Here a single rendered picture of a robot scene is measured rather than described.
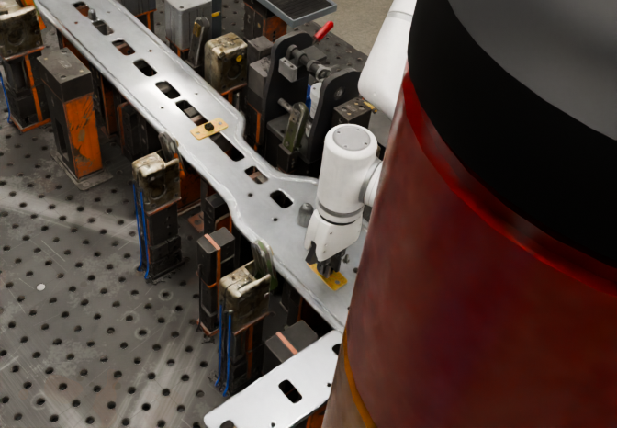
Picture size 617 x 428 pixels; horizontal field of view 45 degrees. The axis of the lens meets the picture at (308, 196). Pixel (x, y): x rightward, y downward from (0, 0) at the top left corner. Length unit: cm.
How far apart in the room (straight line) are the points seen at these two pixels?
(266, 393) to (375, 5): 310
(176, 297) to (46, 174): 53
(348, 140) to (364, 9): 293
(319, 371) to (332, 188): 32
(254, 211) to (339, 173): 38
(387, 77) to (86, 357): 90
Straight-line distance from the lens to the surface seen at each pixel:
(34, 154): 212
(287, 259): 144
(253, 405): 127
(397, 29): 123
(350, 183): 119
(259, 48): 178
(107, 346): 169
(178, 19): 190
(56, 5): 213
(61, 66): 185
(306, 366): 131
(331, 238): 129
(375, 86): 121
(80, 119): 189
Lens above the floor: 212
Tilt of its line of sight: 46 degrees down
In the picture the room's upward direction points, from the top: 8 degrees clockwise
